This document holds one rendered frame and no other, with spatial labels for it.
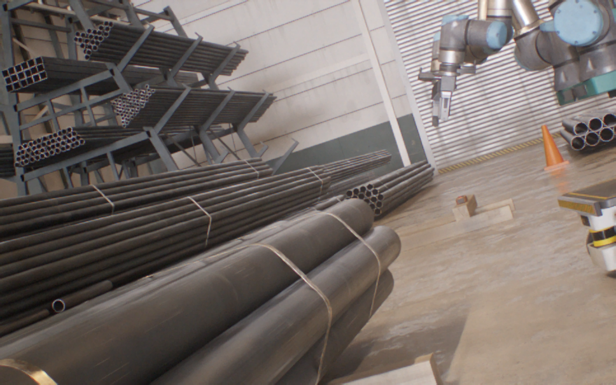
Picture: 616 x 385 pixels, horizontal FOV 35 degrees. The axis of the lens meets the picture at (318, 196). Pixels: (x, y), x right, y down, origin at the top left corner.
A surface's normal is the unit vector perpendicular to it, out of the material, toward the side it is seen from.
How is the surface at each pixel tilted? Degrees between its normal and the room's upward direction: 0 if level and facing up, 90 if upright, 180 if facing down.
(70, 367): 64
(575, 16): 95
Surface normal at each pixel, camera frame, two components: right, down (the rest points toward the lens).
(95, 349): 0.60, -0.77
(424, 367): -0.21, 0.08
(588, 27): -0.40, 0.23
